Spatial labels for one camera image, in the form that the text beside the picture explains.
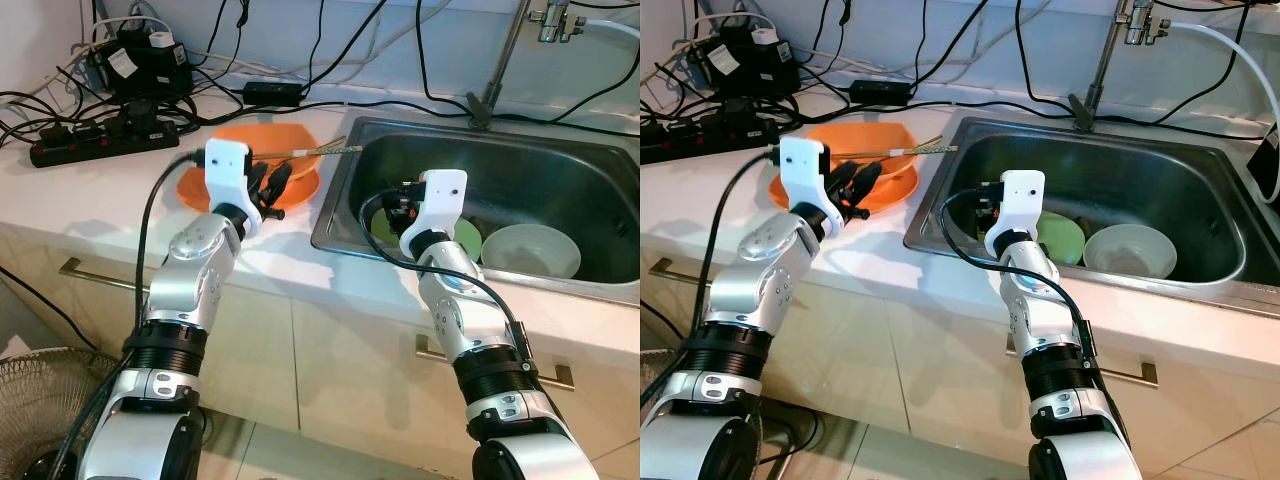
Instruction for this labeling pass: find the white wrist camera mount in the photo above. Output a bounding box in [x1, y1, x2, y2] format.
[398, 170, 469, 256]
[985, 170, 1048, 256]
[203, 140, 263, 241]
[778, 137, 836, 236]

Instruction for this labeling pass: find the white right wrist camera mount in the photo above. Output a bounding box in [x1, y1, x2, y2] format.
[985, 170, 1048, 256]
[398, 170, 469, 256]

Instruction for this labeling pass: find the stainless steel sink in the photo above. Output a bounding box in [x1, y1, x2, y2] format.
[903, 117, 1280, 319]
[310, 117, 641, 306]

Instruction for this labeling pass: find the black power strip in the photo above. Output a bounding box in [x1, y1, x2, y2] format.
[640, 118, 776, 166]
[30, 120, 181, 169]

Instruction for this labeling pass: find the tall black appliance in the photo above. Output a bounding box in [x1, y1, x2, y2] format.
[1245, 125, 1280, 206]

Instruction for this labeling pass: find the green plate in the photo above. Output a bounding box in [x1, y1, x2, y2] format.
[1035, 210, 1086, 266]
[370, 205, 483, 263]

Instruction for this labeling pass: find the white bowl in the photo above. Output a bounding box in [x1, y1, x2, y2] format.
[480, 223, 583, 281]
[1083, 223, 1178, 281]

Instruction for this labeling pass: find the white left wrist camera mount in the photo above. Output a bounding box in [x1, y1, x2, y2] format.
[203, 140, 263, 241]
[778, 137, 836, 236]

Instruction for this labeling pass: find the patterned metal chopstick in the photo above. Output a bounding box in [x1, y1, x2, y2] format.
[290, 137, 348, 159]
[850, 145, 959, 163]
[255, 146, 363, 163]
[885, 137, 944, 159]

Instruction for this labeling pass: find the orange plate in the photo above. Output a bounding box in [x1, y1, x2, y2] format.
[177, 160, 321, 213]
[768, 160, 919, 213]

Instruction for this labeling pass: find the chrome faucet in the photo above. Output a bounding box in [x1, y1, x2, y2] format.
[467, 0, 586, 129]
[1068, 0, 1186, 131]

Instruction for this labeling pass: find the white water hose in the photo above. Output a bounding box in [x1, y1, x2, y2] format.
[1170, 20, 1280, 201]
[585, 18, 641, 41]

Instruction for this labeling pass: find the black labelled box device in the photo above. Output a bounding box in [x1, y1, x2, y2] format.
[95, 25, 196, 101]
[695, 25, 796, 101]

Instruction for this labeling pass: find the black power adapter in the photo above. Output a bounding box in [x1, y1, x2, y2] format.
[848, 80, 913, 106]
[243, 80, 306, 107]

